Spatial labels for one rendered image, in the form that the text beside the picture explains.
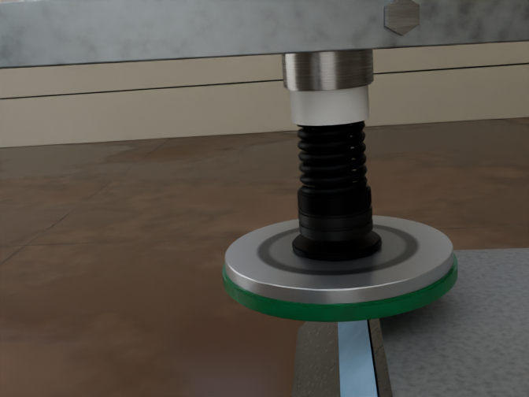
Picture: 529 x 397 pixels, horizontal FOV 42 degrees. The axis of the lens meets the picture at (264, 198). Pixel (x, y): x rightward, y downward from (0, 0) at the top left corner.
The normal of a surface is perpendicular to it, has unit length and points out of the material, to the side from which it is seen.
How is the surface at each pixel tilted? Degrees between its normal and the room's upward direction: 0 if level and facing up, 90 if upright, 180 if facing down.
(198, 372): 0
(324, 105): 90
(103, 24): 90
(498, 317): 0
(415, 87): 90
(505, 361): 0
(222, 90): 90
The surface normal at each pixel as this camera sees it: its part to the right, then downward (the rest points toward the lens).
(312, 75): -0.40, 0.26
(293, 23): 0.07, 0.25
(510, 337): -0.07, -0.96
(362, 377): -0.74, -0.66
